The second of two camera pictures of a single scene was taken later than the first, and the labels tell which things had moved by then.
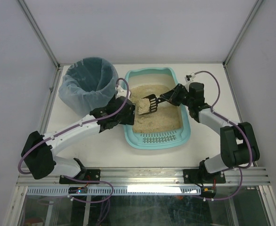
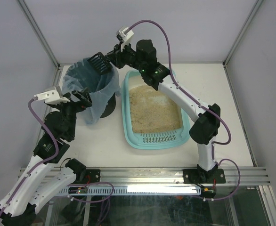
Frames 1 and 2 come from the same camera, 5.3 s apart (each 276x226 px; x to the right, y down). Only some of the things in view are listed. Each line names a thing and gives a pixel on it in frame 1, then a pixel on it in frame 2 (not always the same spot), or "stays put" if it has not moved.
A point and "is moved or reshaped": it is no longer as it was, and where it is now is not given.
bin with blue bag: (86, 83) stays put
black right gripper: (174, 96) to (114, 56)
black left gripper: (130, 114) to (75, 103)
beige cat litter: (166, 119) stays put
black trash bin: (93, 74) is moved or reshaped
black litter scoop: (153, 101) to (100, 63)
